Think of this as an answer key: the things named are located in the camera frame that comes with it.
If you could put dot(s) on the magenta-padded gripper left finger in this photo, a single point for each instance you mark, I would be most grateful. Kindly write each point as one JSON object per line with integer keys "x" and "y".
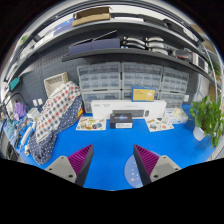
{"x": 80, "y": 160}

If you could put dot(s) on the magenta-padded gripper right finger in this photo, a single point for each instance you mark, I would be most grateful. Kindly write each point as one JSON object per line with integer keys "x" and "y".
{"x": 148, "y": 161}

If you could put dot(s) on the round blue rabbit mouse pad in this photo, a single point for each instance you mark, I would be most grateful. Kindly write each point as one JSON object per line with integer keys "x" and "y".
{"x": 131, "y": 171}

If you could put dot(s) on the white keyboard mouse box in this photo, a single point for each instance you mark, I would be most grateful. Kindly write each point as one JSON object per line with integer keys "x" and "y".
{"x": 100, "y": 108}

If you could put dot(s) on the colourful sticker sheet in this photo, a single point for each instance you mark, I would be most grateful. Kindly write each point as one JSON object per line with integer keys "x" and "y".
{"x": 159, "y": 125}
{"x": 90, "y": 124}

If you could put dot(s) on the checked and dotted cloth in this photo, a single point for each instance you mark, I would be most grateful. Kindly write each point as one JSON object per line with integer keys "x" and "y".
{"x": 53, "y": 123}

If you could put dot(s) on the small black box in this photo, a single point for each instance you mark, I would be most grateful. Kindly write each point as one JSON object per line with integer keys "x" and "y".
{"x": 121, "y": 121}

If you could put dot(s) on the white blue tissue box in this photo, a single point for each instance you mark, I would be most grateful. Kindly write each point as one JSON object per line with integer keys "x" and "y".
{"x": 176, "y": 116}

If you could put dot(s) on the yellow cardboard box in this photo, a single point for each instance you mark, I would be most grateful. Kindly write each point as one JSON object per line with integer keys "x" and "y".
{"x": 143, "y": 94}

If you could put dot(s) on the green plant in white pot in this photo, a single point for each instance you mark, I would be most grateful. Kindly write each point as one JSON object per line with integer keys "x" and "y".
{"x": 208, "y": 116}

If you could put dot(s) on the white woven basket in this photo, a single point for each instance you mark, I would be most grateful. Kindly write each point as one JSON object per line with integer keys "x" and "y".
{"x": 55, "y": 83}

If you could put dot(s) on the white metal shelf rack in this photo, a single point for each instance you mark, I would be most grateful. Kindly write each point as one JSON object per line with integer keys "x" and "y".
{"x": 213, "y": 66}

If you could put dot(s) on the white wall socket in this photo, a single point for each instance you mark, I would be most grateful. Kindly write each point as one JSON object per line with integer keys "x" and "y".
{"x": 186, "y": 98}

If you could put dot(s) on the dark wall shelf unit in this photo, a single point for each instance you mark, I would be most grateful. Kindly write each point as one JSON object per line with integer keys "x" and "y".
{"x": 116, "y": 53}

